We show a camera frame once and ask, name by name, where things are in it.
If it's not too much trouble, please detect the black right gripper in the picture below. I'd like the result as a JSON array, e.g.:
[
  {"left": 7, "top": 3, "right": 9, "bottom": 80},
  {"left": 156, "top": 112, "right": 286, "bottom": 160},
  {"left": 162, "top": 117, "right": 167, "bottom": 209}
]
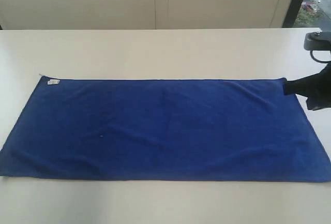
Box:
[{"left": 283, "top": 63, "right": 330, "bottom": 111}]

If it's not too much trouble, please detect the blue towel with white label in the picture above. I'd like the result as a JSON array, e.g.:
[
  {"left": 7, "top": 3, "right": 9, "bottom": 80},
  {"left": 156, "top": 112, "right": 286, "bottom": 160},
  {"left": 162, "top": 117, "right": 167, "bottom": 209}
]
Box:
[{"left": 1, "top": 76, "right": 330, "bottom": 183}]

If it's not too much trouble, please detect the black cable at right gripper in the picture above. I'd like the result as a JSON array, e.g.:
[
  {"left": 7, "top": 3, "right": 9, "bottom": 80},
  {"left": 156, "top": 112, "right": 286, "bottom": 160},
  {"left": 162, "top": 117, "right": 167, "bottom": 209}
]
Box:
[{"left": 310, "top": 50, "right": 331, "bottom": 64}]

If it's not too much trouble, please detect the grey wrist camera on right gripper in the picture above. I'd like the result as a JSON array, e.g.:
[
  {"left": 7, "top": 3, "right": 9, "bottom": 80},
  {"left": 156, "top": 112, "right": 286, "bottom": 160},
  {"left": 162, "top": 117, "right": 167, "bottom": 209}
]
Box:
[{"left": 304, "top": 31, "right": 331, "bottom": 51}]

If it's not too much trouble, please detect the black window frame post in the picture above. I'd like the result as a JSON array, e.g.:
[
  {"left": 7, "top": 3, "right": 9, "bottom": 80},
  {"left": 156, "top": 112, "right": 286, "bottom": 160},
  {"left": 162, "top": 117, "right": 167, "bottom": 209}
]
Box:
[{"left": 282, "top": 0, "right": 314, "bottom": 28}]

